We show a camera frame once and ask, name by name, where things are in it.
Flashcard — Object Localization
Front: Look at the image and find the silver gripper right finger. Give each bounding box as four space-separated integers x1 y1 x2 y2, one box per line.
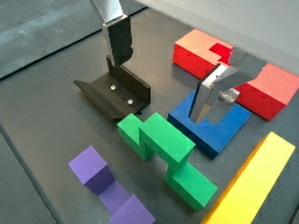
188 49 267 123

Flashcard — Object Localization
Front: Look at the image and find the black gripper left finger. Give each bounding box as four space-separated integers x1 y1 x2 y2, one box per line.
89 0 133 67

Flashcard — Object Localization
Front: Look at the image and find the purple U-shaped block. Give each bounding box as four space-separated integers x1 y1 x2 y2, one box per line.
68 146 155 224

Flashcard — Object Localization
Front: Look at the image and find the red puzzle board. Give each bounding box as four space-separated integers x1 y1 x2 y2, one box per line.
172 30 299 120

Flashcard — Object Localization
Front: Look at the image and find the blue U-shaped block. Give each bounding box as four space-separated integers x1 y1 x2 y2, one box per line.
167 92 251 159

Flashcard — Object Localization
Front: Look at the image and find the dark grey work mat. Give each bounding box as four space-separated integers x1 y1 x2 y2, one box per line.
0 7 299 224

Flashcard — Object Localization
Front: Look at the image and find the green zigzag block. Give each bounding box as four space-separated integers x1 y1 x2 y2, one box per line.
117 113 218 210

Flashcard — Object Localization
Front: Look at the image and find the yellow long block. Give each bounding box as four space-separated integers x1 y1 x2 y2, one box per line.
200 132 295 224

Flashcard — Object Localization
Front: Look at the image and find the black angled bracket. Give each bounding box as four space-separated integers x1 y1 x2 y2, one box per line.
73 57 151 121

